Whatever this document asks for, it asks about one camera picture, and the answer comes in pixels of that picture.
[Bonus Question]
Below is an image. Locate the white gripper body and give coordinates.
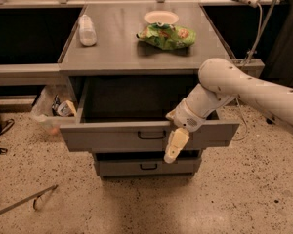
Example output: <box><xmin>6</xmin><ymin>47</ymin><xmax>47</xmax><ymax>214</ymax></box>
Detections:
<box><xmin>173</xmin><ymin>98</ymin><xmax>206</xmax><ymax>132</ymax></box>

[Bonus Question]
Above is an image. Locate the grey top drawer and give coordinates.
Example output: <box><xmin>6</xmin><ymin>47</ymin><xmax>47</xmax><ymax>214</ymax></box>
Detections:
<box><xmin>59</xmin><ymin>76</ymin><xmax>241</xmax><ymax>153</ymax></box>

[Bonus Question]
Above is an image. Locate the grey drawer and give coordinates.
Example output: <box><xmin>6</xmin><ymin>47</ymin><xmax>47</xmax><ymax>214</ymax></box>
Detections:
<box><xmin>94</xmin><ymin>158</ymin><xmax>201</xmax><ymax>177</ymax></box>
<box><xmin>59</xmin><ymin>76</ymin><xmax>241</xmax><ymax>153</ymax></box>

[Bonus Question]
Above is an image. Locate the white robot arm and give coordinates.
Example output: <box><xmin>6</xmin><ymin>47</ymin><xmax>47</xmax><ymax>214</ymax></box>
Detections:
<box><xmin>164</xmin><ymin>58</ymin><xmax>293</xmax><ymax>164</ymax></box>

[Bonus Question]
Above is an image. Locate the grey drawer cabinet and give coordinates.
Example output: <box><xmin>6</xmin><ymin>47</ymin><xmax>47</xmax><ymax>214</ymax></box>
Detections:
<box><xmin>60</xmin><ymin>1</ymin><xmax>238</xmax><ymax>163</ymax></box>

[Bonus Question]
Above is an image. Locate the grey bottom drawer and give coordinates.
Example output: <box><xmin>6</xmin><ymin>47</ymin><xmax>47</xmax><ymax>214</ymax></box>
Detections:
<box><xmin>94</xmin><ymin>158</ymin><xmax>201</xmax><ymax>177</ymax></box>

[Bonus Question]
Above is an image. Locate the green chip bag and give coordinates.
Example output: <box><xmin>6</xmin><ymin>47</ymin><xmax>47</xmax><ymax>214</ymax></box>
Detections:
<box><xmin>136</xmin><ymin>23</ymin><xmax>196</xmax><ymax>51</ymax></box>

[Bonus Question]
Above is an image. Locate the white paper bowl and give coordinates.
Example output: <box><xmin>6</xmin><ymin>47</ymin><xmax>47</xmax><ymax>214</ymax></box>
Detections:
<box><xmin>144</xmin><ymin>11</ymin><xmax>179</xmax><ymax>24</ymax></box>

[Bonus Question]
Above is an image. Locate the clear plastic storage bin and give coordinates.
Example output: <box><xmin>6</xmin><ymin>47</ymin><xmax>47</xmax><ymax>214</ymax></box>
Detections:
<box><xmin>31</xmin><ymin>85</ymin><xmax>76</xmax><ymax>135</ymax></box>

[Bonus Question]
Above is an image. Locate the grey counter ledge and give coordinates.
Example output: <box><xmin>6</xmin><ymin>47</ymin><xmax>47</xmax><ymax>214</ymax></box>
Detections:
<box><xmin>0</xmin><ymin>64</ymin><xmax>65</xmax><ymax>86</ymax></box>

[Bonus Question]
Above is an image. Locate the metal rod on floor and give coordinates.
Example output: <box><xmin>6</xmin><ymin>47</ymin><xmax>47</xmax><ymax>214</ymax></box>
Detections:
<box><xmin>0</xmin><ymin>184</ymin><xmax>58</xmax><ymax>215</ymax></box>

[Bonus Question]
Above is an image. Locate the white power cable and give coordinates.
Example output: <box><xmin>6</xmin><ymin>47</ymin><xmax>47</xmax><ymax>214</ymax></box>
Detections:
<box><xmin>230</xmin><ymin>2</ymin><xmax>264</xmax><ymax>142</ymax></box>

